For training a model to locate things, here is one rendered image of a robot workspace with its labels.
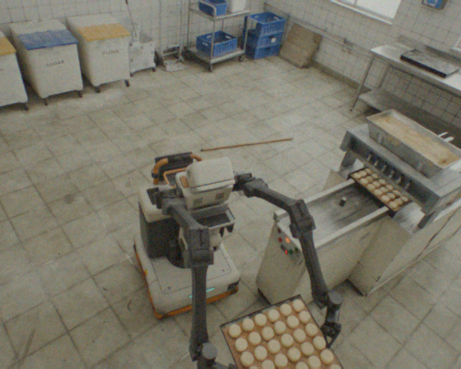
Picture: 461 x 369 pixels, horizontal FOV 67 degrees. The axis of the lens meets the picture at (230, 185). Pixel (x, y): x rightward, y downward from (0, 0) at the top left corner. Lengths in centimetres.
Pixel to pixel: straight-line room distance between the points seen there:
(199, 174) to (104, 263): 150
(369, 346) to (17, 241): 279
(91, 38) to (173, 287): 317
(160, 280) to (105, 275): 55
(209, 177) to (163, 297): 103
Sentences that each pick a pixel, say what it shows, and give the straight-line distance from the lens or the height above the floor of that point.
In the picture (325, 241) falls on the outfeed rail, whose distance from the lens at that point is 208.
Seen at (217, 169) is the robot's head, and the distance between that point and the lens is 170.
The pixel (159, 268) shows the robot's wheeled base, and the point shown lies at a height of 28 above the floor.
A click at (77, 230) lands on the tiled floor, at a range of 321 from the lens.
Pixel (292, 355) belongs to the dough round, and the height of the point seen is 101.
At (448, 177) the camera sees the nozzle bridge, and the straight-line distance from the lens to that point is 249.
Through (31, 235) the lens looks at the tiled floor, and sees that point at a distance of 328.
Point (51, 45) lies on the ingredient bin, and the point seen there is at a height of 71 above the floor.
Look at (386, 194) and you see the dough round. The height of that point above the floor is 91.
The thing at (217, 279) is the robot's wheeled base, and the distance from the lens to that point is 252.
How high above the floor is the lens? 240
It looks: 42 degrees down
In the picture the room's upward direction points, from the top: 10 degrees clockwise
